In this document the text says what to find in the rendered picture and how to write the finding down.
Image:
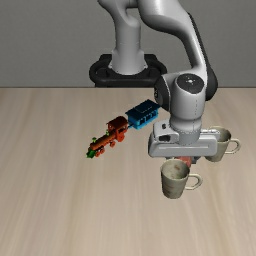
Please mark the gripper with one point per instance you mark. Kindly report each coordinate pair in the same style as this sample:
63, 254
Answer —
186, 149

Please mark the red peach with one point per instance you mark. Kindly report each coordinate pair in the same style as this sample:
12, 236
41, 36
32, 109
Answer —
185, 161

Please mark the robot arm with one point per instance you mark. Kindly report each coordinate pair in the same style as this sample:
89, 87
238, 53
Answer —
186, 100

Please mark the beige mug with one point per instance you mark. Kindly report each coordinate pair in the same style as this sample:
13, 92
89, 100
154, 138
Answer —
173, 185
224, 141

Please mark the red and blue toy train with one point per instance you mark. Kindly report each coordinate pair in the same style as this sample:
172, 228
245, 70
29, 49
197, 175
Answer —
115, 133

